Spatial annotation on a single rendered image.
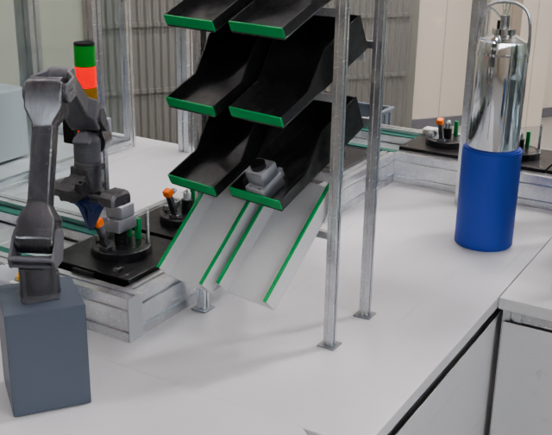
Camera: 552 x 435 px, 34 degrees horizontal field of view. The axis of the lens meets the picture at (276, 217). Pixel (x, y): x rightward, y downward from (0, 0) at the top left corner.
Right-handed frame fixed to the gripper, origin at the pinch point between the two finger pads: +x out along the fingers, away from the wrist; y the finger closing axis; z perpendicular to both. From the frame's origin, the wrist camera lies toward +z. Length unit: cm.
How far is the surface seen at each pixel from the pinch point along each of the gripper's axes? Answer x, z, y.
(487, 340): 32, -53, 75
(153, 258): 11.7, -10.4, 8.9
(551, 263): 22, -85, 80
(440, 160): 11, -127, 32
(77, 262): 11.8, 0.9, -3.8
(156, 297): 16.1, -1.6, 16.5
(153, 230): 11.3, -24.8, -2.5
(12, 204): 13, -22, -48
